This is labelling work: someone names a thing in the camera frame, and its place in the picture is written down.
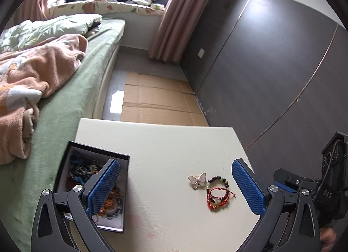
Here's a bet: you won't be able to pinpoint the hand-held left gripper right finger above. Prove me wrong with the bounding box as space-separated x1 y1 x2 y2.
231 159 321 252

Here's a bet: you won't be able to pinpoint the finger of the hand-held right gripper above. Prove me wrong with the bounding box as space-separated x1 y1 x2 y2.
274 185 298 194
273 168 320 191

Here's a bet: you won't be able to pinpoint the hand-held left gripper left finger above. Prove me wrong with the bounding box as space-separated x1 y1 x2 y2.
31 159 121 252

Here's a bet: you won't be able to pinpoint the red string bracelet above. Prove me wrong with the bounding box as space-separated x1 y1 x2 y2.
209 187 236 201

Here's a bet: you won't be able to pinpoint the grey bead bracelet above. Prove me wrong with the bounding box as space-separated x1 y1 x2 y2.
98 199 123 219

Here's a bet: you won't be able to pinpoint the blue bead bracelet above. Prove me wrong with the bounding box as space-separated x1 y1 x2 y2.
69 154 93 184

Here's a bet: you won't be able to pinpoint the black jewelry box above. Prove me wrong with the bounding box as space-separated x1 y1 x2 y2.
53 140 130 233

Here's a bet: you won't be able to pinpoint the dark bead bracelet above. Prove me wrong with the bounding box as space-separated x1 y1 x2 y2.
207 176 230 190

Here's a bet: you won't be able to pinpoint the red bead bracelet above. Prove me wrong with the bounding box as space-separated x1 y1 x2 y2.
207 197 230 211

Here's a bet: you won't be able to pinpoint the white butterfly brooch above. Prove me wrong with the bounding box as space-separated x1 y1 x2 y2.
188 173 207 190

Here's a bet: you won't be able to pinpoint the person's right hand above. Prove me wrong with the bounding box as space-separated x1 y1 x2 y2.
319 227 338 251

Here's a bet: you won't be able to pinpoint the flattened cardboard sheet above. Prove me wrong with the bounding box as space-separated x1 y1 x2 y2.
120 72 209 127

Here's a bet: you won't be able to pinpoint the bed with green sheet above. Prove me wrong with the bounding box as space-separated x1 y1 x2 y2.
0 18 127 244

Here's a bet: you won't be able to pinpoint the dark brown wardrobe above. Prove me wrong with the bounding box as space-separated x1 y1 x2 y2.
180 0 348 187

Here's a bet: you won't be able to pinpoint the peach fleece blanket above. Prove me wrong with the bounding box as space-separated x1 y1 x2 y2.
0 34 88 166

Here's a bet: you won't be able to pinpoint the light green quilt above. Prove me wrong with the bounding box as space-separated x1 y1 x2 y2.
0 15 103 52

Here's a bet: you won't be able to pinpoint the patterned window seat cushion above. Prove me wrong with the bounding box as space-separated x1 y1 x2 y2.
48 0 166 20

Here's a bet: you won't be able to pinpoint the white crumpled clothes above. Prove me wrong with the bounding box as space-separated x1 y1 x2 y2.
130 0 165 10

